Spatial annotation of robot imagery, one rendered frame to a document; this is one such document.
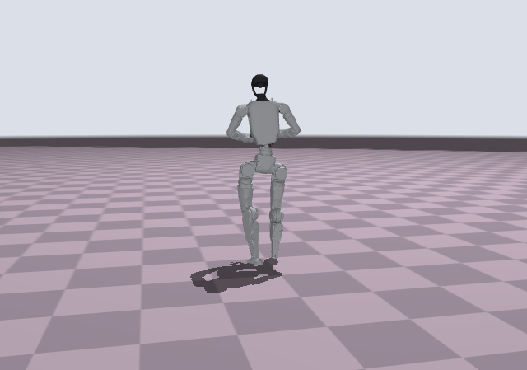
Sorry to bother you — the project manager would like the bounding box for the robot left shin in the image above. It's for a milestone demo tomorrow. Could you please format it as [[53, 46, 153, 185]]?
[[242, 209, 259, 260]]

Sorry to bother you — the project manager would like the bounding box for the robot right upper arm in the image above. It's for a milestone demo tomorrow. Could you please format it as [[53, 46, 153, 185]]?
[[277, 102, 301, 137]]

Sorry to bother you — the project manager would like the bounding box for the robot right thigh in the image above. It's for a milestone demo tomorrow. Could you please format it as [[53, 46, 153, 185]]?
[[269, 162, 287, 222]]

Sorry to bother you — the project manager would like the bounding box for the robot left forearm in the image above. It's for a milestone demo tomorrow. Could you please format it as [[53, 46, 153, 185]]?
[[235, 130, 254, 143]]

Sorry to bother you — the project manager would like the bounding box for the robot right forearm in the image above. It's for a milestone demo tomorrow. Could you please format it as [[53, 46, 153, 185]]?
[[277, 128, 292, 138]]

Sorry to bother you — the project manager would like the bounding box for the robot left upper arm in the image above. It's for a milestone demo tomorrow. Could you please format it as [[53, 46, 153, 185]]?
[[226, 104, 249, 139]]

